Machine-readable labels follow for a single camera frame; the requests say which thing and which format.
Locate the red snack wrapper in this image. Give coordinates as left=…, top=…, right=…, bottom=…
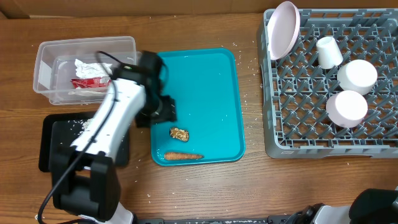
left=71, top=77, right=111, bottom=88

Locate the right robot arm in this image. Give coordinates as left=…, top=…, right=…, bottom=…
left=286, top=189, right=397, bottom=224

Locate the teal serving tray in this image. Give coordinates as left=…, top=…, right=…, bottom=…
left=150, top=48, right=246, bottom=166

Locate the brown food scrap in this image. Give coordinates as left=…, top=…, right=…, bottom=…
left=169, top=127, right=190, bottom=142

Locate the small white plate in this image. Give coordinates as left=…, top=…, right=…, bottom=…
left=326, top=90, right=368, bottom=128

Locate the white bowl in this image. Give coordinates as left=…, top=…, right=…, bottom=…
left=336, top=59, right=378, bottom=95

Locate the black tray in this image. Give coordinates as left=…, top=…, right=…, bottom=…
left=38, top=111, right=131, bottom=173

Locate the white printed paper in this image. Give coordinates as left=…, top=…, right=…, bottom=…
left=75, top=59, right=112, bottom=79

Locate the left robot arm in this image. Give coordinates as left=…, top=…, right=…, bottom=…
left=37, top=51, right=177, bottom=223

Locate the carrot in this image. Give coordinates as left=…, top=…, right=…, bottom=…
left=164, top=152, right=204, bottom=161

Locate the white cup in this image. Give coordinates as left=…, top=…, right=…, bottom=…
left=316, top=36, right=343, bottom=70

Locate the clear plastic bin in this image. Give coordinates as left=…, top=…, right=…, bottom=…
left=33, top=36, right=141, bottom=105

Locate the grey dishwasher rack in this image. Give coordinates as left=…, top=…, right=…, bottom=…
left=257, top=9, right=397, bottom=159

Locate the pile of white rice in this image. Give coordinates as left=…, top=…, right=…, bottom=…
left=68, top=118, right=92, bottom=133

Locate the large white plate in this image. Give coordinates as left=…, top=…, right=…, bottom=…
left=267, top=1, right=300, bottom=60

